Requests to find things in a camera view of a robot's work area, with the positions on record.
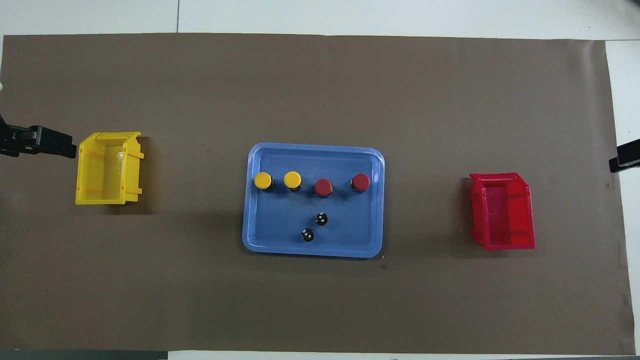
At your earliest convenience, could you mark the brown paper table mat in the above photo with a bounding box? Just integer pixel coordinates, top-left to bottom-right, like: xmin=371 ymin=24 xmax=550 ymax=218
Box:
xmin=0 ymin=33 xmax=636 ymax=356

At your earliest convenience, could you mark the yellow plastic storage bin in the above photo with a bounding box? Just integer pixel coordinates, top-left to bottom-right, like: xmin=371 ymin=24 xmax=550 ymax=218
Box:
xmin=75 ymin=131 xmax=145 ymax=206

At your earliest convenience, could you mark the blue plastic tray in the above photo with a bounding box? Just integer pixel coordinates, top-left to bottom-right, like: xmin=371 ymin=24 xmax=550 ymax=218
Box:
xmin=242 ymin=142 xmax=386 ymax=259

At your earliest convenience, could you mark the red plastic storage bin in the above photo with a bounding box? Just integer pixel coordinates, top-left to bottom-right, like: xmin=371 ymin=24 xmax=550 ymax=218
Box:
xmin=468 ymin=172 xmax=536 ymax=251

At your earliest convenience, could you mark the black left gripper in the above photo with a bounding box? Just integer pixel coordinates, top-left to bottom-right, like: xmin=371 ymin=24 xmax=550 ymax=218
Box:
xmin=0 ymin=114 xmax=78 ymax=159

